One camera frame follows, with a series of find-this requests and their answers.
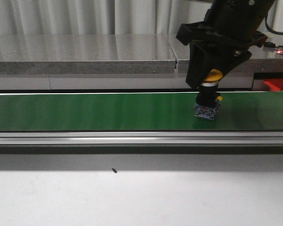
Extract aluminium conveyor frame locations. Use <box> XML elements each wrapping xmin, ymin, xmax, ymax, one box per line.
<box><xmin>0</xmin><ymin>131</ymin><xmax>283</xmax><ymax>146</ymax></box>

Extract grey stone counter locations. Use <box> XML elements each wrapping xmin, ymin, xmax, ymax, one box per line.
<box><xmin>0</xmin><ymin>32</ymin><xmax>283</xmax><ymax>75</ymax></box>

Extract black sensor box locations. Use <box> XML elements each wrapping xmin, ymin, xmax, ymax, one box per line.
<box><xmin>264</xmin><ymin>41</ymin><xmax>276</xmax><ymax>48</ymax></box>

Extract white curtain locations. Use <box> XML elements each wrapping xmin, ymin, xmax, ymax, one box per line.
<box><xmin>0</xmin><ymin>0</ymin><xmax>283</xmax><ymax>36</ymax></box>

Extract yellow push button switch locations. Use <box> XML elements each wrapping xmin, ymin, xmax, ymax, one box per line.
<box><xmin>194</xmin><ymin>69</ymin><xmax>223</xmax><ymax>120</ymax></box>

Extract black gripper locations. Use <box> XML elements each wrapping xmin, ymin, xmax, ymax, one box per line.
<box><xmin>176</xmin><ymin>20</ymin><xmax>268</xmax><ymax>88</ymax></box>

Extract green conveyor belt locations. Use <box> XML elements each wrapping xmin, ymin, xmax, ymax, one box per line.
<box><xmin>0</xmin><ymin>92</ymin><xmax>283</xmax><ymax>131</ymax></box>

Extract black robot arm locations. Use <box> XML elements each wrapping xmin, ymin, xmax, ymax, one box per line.
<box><xmin>176</xmin><ymin>0</ymin><xmax>274</xmax><ymax>88</ymax></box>

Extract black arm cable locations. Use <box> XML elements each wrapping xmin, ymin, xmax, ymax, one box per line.
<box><xmin>264</xmin><ymin>9</ymin><xmax>283</xmax><ymax>35</ymax></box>

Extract red plastic bin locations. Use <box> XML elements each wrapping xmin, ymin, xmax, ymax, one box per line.
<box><xmin>264</xmin><ymin>79</ymin><xmax>283</xmax><ymax>91</ymax></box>

